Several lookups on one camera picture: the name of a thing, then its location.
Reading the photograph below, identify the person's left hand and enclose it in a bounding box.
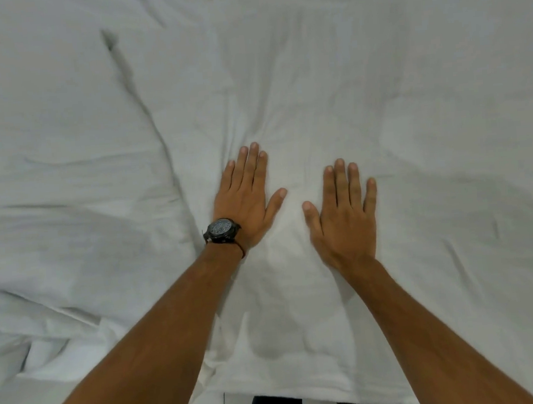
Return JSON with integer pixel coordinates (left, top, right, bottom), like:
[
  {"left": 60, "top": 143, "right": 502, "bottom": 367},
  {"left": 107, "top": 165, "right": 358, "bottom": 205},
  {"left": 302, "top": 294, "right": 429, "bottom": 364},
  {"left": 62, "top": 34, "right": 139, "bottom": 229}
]
[{"left": 206, "top": 139, "right": 293, "bottom": 256}]

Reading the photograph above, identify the person's right hand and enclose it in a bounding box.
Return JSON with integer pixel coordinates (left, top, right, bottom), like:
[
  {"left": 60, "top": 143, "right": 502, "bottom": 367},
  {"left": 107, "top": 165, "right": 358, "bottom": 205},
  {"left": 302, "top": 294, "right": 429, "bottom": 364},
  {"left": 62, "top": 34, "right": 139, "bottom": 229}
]
[{"left": 298, "top": 155, "right": 384, "bottom": 278}]

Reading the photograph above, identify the white duvet blanket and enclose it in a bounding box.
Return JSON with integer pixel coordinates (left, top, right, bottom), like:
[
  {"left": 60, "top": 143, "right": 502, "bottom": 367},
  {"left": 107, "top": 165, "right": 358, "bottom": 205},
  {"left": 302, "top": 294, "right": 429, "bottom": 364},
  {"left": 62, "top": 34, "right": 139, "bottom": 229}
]
[{"left": 0, "top": 0, "right": 533, "bottom": 404}]

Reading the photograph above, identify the person's right forearm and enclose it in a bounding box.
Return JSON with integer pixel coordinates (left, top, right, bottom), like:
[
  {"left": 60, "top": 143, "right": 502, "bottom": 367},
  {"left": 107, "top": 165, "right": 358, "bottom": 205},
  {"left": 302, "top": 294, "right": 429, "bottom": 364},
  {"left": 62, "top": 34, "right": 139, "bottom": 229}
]
[{"left": 337, "top": 245, "right": 533, "bottom": 404}]

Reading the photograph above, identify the person's left forearm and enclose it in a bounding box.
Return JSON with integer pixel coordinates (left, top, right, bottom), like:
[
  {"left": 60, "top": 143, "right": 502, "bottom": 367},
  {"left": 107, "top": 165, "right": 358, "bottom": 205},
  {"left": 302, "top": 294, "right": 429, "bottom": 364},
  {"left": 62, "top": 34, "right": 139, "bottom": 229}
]
[{"left": 20, "top": 240, "right": 258, "bottom": 404}]

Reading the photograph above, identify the black wristwatch brown strap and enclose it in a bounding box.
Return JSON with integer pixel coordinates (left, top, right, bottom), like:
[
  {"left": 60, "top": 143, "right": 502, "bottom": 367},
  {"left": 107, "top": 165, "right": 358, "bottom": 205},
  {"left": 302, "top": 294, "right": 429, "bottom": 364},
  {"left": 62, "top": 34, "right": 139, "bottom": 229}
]
[{"left": 202, "top": 216, "right": 246, "bottom": 261}]

